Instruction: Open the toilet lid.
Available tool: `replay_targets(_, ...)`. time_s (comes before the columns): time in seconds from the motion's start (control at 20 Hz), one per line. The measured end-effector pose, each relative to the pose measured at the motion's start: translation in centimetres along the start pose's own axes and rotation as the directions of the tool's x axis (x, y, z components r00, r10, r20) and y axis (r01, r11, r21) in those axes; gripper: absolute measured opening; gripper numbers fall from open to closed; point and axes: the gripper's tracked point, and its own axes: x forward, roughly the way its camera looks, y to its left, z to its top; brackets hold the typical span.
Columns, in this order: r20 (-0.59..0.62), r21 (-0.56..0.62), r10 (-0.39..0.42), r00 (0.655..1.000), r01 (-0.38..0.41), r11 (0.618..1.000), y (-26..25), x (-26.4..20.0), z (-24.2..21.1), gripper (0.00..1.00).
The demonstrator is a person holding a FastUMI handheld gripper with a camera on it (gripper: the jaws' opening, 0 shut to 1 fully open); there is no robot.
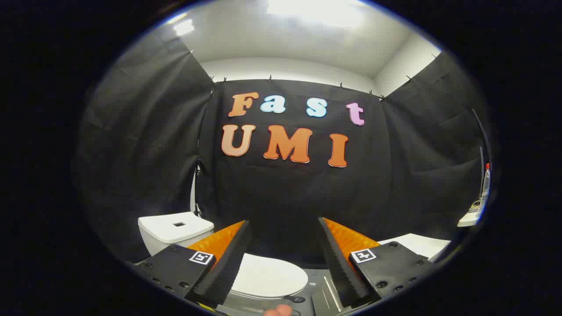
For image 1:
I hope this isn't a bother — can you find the white shelf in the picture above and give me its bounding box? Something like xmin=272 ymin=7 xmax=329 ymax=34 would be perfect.
xmin=457 ymin=200 xmax=484 ymax=228

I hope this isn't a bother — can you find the black backdrop cloth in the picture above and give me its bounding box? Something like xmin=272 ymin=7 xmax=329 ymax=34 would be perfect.
xmin=72 ymin=33 xmax=494 ymax=268

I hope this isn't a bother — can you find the white cabinet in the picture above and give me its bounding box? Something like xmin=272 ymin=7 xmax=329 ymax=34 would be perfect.
xmin=378 ymin=233 xmax=452 ymax=263

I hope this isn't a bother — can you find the white toilet lid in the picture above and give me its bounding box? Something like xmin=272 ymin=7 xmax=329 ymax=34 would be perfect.
xmin=231 ymin=254 xmax=309 ymax=299

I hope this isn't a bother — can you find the clear bottle with red cap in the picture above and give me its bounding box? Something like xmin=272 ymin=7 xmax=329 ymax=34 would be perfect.
xmin=481 ymin=163 xmax=491 ymax=215

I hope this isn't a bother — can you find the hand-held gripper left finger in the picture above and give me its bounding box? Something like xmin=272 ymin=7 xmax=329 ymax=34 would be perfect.
xmin=132 ymin=220 xmax=253 ymax=309

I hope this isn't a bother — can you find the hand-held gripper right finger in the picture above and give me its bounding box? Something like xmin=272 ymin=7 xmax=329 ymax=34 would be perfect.
xmin=318 ymin=217 xmax=436 ymax=309

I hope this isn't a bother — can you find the ceiling light panel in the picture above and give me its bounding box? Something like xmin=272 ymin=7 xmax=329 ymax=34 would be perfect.
xmin=173 ymin=18 xmax=195 ymax=36
xmin=267 ymin=0 xmax=366 ymax=28

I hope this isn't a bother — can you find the black backdrop stand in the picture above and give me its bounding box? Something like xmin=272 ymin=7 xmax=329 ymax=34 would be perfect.
xmin=193 ymin=162 xmax=203 ymax=216

